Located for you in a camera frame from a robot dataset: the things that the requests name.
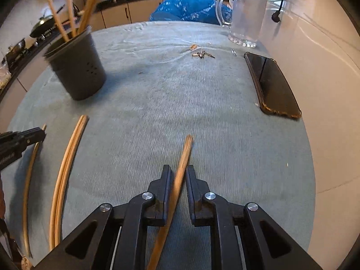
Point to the bunch of keys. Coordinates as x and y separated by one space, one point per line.
202 54

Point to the smartphone in clear case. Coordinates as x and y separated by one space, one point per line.
274 85

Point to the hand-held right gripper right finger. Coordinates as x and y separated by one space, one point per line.
194 197

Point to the glass mug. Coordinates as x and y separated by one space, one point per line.
246 17

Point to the blue plastic bag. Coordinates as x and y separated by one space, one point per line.
188 5

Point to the black perforated utensil holder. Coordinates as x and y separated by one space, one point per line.
77 67

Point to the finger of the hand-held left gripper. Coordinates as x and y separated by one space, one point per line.
26 138

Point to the small wooden tag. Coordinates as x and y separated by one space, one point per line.
193 47

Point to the black wok with lid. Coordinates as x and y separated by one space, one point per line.
42 25

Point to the grey tablecloth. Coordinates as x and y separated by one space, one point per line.
168 104

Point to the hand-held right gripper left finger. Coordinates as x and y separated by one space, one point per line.
164 197

